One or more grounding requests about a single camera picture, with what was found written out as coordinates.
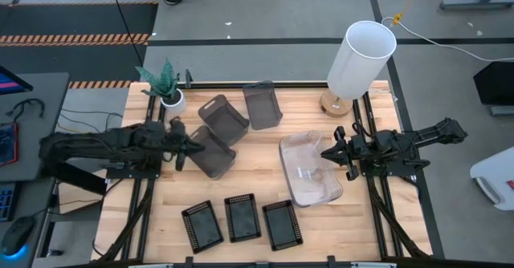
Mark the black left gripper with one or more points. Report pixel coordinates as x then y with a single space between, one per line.
178 141

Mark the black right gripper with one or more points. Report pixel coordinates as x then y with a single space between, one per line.
355 155

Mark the smoky gray plastic bin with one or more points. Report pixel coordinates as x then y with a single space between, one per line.
213 153
223 119
263 107

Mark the black mesh plastic basket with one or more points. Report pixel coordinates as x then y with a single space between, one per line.
242 218
202 227
282 224

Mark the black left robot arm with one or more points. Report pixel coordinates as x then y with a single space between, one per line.
100 143

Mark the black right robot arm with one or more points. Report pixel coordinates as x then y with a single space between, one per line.
401 143

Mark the white plant pot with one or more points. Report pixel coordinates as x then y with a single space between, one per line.
175 104

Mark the round wooden lamp base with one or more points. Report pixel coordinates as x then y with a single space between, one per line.
335 106

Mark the green artificial plant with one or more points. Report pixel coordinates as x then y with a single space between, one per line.
162 81

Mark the white cylindrical lamp shade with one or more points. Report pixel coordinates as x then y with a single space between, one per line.
357 63

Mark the gray desk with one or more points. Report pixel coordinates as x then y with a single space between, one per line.
36 107

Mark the black box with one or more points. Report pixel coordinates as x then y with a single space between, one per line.
496 83

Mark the black striped floor mat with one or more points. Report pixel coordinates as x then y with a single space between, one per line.
72 19

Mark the red-edged mouse pad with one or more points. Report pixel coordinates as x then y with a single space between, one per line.
7 143

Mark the computer monitor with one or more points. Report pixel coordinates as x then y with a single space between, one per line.
10 84

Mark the backlit keyboard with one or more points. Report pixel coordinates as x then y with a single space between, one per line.
5 201

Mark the black computer mouse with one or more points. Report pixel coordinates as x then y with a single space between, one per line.
17 236

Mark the black frame rail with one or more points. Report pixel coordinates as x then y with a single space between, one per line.
382 228
142 228
129 228
281 265
217 85
395 236

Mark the black camera post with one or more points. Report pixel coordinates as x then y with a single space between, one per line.
188 77

